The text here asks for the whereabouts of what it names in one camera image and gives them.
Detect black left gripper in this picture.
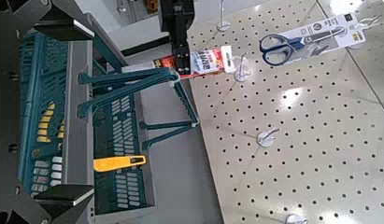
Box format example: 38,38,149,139
158,0,195,76

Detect blue scissors on card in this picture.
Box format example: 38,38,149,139
258,11,367,67

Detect beige pegboard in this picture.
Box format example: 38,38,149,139
185,0,384,224

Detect white plastic pegboard hook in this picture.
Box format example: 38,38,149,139
234,51,253,83
216,0,232,33
348,13,384,50
285,213,309,224
256,126,281,148

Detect low grey backing panel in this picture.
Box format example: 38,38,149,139
130,40,226,224

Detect tall grey partition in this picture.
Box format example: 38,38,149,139
86,0,268,52

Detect red white glue tube package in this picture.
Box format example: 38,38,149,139
121,46,236,79

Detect yellow utility knife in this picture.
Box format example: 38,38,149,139
92,154,147,173

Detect teal folding crate grey rim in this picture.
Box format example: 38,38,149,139
17,31,201,218

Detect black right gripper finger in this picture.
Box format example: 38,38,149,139
34,184,95,224
34,0,95,41

